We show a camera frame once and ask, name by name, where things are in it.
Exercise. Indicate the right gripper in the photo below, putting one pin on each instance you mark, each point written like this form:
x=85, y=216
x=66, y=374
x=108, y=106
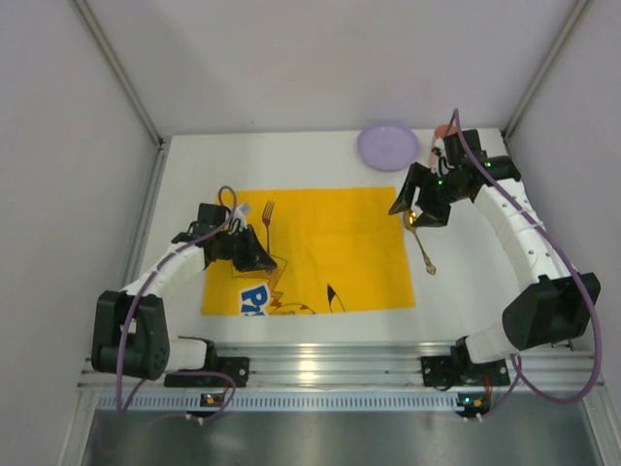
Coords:
x=428, y=190

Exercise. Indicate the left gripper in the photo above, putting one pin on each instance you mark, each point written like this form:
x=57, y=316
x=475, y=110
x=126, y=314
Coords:
x=241, y=248

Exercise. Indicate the gold metal spoon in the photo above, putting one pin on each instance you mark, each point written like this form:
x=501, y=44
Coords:
x=409, y=217

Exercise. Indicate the purple metal fork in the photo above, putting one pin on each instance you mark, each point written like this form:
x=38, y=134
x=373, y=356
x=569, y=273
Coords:
x=266, y=219

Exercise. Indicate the purple plastic plate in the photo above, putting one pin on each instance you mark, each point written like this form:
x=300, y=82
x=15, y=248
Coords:
x=388, y=146

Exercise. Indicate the pink plastic cup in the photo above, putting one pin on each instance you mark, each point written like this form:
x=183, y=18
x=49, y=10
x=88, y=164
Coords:
x=442, y=131

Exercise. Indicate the yellow cloth placemat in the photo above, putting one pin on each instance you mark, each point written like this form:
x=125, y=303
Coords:
x=337, y=250

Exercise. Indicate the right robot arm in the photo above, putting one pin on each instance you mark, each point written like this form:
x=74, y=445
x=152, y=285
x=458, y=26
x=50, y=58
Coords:
x=551, y=306

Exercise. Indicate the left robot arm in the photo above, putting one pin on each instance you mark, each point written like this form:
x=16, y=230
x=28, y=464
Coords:
x=133, y=333

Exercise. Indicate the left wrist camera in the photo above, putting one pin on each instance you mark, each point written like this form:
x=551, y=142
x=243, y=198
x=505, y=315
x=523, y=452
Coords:
x=240, y=221

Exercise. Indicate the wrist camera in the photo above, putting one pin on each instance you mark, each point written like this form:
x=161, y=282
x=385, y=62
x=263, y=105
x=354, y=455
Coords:
x=240, y=221
x=438, y=153

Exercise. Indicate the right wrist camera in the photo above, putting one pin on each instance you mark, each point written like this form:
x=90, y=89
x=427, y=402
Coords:
x=438, y=153

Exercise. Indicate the aluminium mounting rail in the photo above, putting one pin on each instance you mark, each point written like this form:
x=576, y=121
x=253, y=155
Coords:
x=326, y=366

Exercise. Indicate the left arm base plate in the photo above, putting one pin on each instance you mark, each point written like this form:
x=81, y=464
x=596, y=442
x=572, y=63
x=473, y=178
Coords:
x=225, y=372

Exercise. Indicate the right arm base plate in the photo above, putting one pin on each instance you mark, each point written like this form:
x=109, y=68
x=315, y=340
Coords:
x=442, y=372

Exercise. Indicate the slotted cable duct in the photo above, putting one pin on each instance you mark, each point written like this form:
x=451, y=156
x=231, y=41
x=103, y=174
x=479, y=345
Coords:
x=247, y=401

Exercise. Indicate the left aluminium frame post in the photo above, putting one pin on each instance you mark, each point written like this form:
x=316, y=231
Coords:
x=97, y=34

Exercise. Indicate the aluminium frame post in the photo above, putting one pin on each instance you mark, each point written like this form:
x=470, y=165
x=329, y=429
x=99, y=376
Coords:
x=97, y=34
x=560, y=40

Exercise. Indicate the right aluminium frame post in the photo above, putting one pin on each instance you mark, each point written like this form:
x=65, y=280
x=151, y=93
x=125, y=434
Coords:
x=560, y=40

